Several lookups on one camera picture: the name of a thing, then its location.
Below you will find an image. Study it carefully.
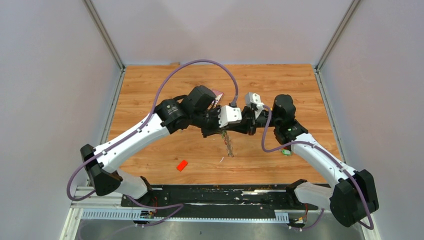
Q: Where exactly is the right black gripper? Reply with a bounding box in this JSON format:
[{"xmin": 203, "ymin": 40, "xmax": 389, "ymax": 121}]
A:
[{"xmin": 229, "ymin": 105, "xmax": 281, "ymax": 136}]

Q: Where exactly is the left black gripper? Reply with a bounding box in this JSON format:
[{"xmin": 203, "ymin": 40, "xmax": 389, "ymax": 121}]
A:
[{"xmin": 191, "ymin": 105, "xmax": 230, "ymax": 139}]

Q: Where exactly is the metal key organizer red handle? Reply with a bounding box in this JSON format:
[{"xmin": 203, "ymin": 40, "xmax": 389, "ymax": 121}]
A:
[{"xmin": 221, "ymin": 130, "xmax": 234, "ymax": 158}]

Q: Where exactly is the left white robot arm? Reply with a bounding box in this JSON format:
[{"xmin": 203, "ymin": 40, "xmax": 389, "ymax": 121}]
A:
[{"xmin": 80, "ymin": 85, "xmax": 219, "ymax": 207}]

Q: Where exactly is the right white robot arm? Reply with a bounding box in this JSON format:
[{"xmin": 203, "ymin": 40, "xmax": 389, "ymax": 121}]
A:
[{"xmin": 219, "ymin": 92, "xmax": 379, "ymax": 230}]

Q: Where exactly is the playing card box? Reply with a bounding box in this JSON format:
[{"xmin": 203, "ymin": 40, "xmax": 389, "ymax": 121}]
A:
[{"xmin": 212, "ymin": 89, "xmax": 224, "ymax": 105}]

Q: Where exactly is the small green toy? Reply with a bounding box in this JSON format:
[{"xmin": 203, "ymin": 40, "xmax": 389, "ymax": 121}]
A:
[{"xmin": 280, "ymin": 149, "xmax": 293, "ymax": 156}]

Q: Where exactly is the small orange block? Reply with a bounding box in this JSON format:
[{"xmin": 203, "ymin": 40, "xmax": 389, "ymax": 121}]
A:
[{"xmin": 176, "ymin": 159, "xmax": 188, "ymax": 172}]

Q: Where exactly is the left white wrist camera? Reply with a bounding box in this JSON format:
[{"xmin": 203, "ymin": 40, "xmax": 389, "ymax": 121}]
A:
[{"xmin": 218, "ymin": 105, "xmax": 243, "ymax": 128}]

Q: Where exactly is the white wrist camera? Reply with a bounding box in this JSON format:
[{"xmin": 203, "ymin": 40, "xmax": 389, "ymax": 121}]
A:
[
  {"xmin": 218, "ymin": 105, "xmax": 243, "ymax": 128},
  {"xmin": 244, "ymin": 92, "xmax": 264, "ymax": 112}
]

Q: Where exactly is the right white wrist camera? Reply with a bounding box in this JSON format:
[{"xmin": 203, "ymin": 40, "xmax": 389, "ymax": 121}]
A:
[{"xmin": 244, "ymin": 92, "xmax": 264, "ymax": 112}]

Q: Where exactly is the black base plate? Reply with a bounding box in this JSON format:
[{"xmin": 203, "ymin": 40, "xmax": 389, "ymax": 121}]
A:
[{"xmin": 141, "ymin": 184, "xmax": 318, "ymax": 219}]

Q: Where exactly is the white slotted cable duct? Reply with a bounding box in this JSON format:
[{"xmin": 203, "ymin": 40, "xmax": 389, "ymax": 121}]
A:
[{"xmin": 80, "ymin": 208, "xmax": 290, "ymax": 223}]

